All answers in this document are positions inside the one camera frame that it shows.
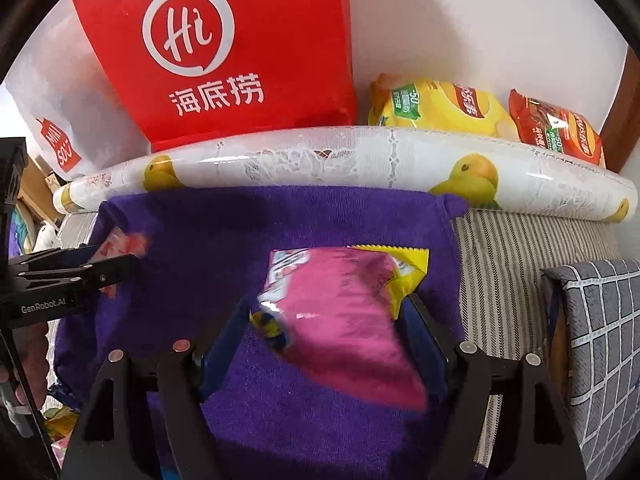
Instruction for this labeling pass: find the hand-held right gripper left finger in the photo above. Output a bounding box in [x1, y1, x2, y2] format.
[60, 295, 253, 480]

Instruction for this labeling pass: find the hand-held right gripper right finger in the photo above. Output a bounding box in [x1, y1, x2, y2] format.
[397, 292, 586, 480]

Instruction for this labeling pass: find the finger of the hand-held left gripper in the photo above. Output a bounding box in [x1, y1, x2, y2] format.
[14, 254, 141, 297]
[7, 243, 107, 267]

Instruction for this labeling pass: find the pale pink snack packet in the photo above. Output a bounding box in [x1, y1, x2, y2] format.
[95, 226, 153, 301]

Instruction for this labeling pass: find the magenta yellow snack packet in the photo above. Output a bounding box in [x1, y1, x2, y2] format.
[250, 244, 432, 412]

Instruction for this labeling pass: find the person's left hand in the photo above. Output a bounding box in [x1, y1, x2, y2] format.
[20, 321, 51, 403]

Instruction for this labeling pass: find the purple towel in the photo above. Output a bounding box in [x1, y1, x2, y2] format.
[52, 185, 488, 480]

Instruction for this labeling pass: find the striped bedsheet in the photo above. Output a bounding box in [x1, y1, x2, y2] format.
[45, 207, 623, 480]

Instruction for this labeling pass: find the white plastic bag red logo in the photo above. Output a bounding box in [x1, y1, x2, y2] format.
[2, 0, 151, 181]

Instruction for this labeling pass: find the grey grid cloth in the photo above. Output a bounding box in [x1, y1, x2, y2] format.
[540, 259, 640, 480]

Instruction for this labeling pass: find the fruit print plastic roll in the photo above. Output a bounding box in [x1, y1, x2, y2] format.
[52, 125, 631, 223]

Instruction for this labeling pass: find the yellow chips bag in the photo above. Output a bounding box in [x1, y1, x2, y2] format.
[368, 74, 521, 141]

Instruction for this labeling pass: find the red orange chips bag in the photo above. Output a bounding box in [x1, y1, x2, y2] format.
[509, 89, 606, 168]

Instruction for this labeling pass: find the red paper bag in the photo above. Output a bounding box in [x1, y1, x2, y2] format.
[72, 0, 358, 153]

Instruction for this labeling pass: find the wooden door frame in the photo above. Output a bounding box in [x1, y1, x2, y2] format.
[600, 55, 640, 171]

